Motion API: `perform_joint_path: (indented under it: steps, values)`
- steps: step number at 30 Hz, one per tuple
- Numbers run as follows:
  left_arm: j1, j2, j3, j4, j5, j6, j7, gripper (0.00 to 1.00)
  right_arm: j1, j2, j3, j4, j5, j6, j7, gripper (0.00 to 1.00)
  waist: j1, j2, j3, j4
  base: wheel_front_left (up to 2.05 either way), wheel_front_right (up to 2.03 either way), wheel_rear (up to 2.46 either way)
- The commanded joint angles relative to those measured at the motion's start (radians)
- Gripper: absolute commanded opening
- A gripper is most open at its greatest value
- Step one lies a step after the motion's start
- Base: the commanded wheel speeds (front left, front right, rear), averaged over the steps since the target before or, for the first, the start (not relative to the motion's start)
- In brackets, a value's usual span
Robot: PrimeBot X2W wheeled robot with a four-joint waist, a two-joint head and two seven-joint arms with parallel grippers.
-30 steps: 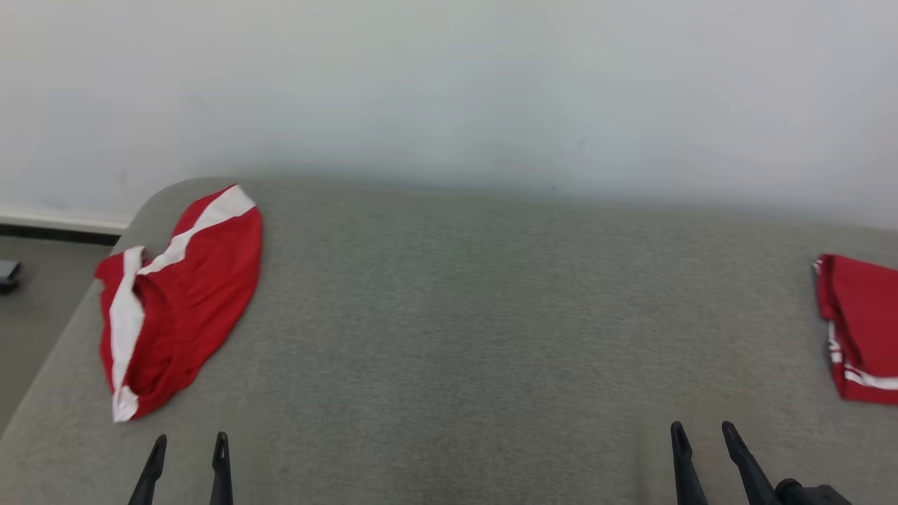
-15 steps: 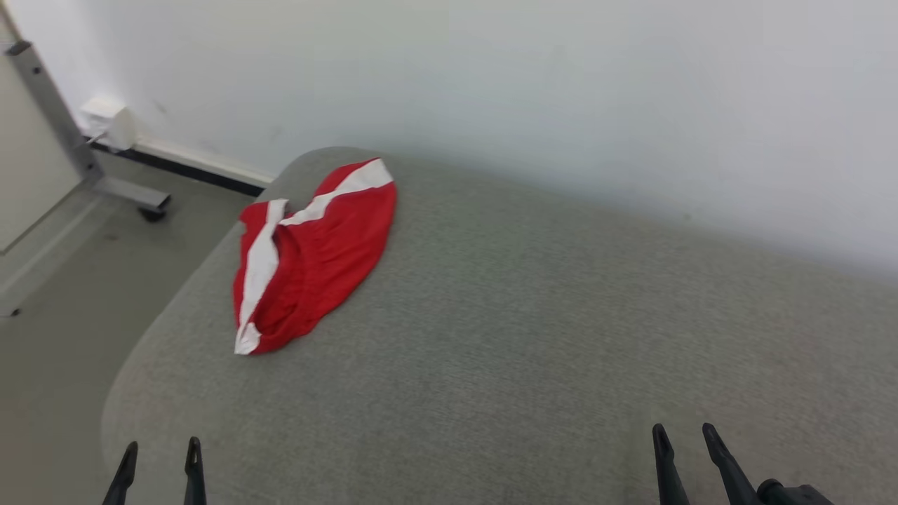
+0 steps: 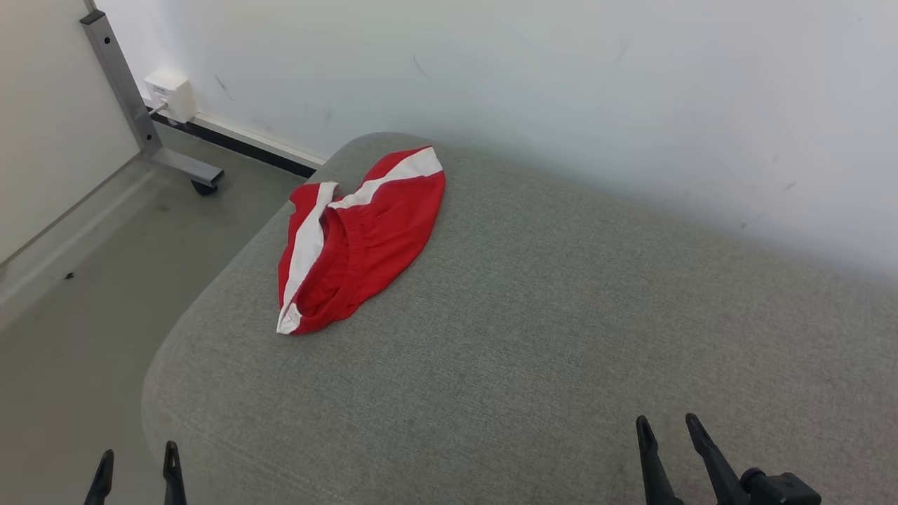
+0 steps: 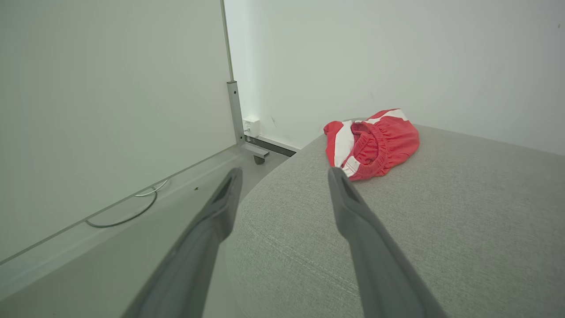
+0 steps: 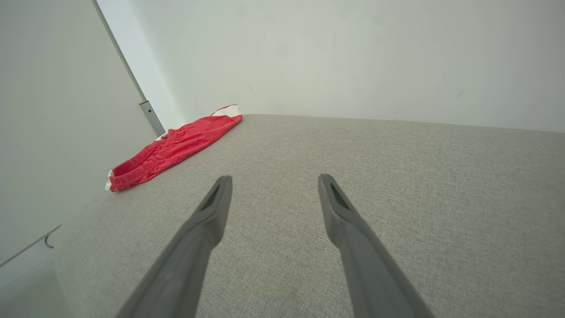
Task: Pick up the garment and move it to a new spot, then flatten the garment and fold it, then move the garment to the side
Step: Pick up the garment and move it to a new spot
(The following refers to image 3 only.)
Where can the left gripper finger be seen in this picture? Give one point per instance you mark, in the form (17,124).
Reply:
(172,480)
(102,484)

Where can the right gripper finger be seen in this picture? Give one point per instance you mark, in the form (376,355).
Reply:
(652,470)
(715,470)

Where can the red shorts with white stripes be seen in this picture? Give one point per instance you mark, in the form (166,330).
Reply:
(386,224)

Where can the black caster wheel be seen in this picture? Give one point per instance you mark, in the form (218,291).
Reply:
(204,188)

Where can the white partition panel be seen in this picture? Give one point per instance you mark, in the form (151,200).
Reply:
(49,105)

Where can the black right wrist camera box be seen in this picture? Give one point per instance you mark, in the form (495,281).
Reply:
(786,491)

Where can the dark wall baseboard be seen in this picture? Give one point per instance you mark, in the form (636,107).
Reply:
(238,144)

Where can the white wall socket box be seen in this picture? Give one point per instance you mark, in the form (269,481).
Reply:
(172,91)

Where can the grey metal frame leg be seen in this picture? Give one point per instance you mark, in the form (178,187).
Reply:
(126,91)

